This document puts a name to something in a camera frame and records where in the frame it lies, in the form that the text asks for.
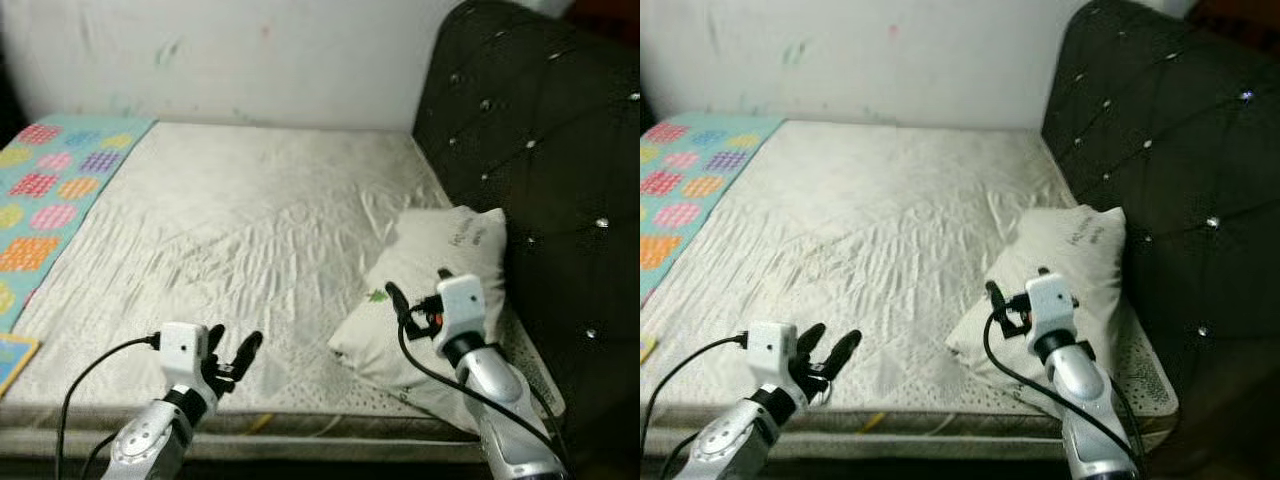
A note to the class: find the turquoise blanket with colourful shapes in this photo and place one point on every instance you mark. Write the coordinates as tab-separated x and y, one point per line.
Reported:
60	190
690	180

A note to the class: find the dark tufted headboard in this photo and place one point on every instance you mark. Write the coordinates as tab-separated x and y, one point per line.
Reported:
560	150
1180	150

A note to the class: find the white pillow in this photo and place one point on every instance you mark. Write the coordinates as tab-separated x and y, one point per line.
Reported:
1060	250
440	250

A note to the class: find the blue yellow children's book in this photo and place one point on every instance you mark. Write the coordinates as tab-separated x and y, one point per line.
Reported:
12	360
647	348

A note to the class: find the white quilted mattress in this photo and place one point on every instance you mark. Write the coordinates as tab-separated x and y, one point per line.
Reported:
880	220
250	220

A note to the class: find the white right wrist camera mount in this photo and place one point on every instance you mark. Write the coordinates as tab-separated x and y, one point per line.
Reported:
460	305
1050	300

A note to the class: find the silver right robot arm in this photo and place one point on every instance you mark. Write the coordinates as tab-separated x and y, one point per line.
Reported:
1095	410
510	420

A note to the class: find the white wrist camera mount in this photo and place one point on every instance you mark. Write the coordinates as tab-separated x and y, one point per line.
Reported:
182	350
1050	300
770	350
460	305

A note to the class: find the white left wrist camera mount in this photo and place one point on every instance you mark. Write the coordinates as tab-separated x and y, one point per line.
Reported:
770	350
182	350

